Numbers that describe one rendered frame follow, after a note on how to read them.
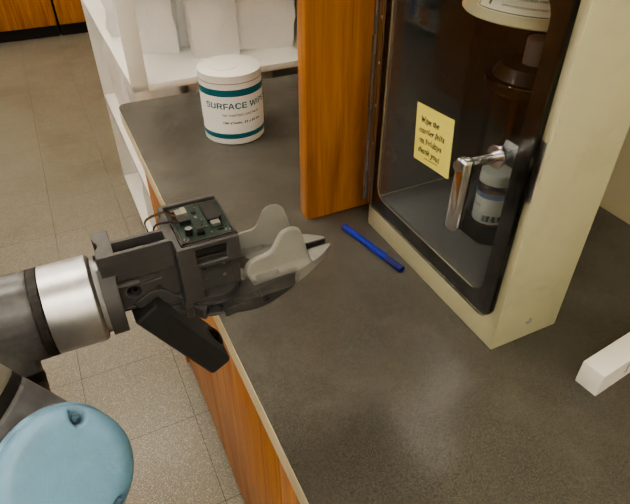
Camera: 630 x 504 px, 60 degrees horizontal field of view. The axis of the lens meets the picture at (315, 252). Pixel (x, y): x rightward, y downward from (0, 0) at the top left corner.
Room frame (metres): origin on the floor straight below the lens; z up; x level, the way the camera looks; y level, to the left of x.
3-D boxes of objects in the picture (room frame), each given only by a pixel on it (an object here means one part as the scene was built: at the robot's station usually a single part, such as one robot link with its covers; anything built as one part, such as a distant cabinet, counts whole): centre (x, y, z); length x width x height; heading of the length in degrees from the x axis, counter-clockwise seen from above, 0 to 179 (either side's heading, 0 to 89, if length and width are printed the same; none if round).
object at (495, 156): (0.51, -0.17, 1.17); 0.05 x 0.03 x 0.10; 115
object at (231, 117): (1.12, 0.18, 1.02); 0.13 x 0.13 x 0.15
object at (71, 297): (0.34, 0.20, 1.16); 0.08 x 0.05 x 0.08; 26
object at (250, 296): (0.38, 0.06, 1.15); 0.09 x 0.05 x 0.02; 114
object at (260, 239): (0.43, 0.04, 1.17); 0.09 x 0.03 x 0.06; 117
